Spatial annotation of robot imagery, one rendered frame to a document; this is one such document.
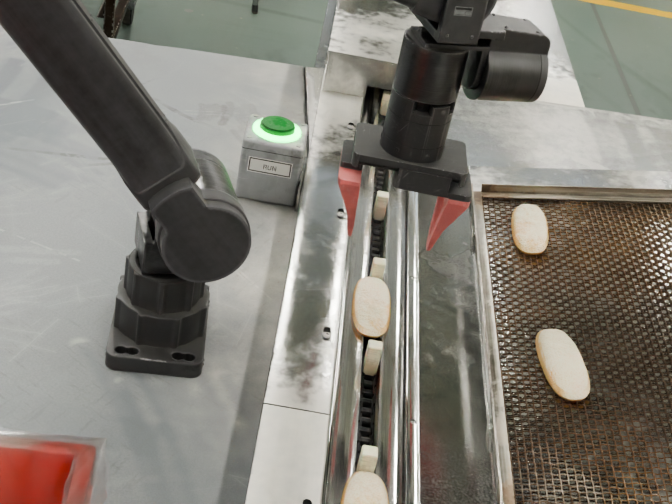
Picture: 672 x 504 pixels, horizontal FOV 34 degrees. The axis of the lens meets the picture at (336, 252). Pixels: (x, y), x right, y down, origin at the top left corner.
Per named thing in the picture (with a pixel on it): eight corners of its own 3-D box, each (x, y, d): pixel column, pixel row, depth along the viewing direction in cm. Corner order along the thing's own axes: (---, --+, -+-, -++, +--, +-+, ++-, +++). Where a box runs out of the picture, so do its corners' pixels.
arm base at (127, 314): (120, 290, 106) (103, 368, 96) (126, 220, 102) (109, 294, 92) (208, 301, 107) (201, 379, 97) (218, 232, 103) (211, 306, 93)
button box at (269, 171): (237, 190, 133) (249, 109, 127) (301, 202, 133) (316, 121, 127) (227, 224, 126) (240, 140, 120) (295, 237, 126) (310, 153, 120)
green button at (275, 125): (260, 124, 126) (262, 112, 125) (295, 131, 126) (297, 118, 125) (256, 140, 122) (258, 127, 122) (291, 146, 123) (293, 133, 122)
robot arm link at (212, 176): (133, 254, 100) (140, 288, 95) (141, 157, 94) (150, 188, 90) (231, 253, 103) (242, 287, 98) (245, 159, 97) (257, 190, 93)
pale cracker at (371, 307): (353, 276, 110) (355, 267, 109) (390, 283, 110) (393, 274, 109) (349, 335, 101) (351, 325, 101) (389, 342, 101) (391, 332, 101)
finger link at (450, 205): (451, 271, 100) (476, 183, 95) (375, 257, 100) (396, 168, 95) (449, 233, 106) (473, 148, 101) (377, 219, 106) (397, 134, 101)
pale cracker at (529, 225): (509, 206, 119) (510, 197, 118) (545, 208, 118) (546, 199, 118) (512, 254, 110) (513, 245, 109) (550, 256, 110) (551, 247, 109)
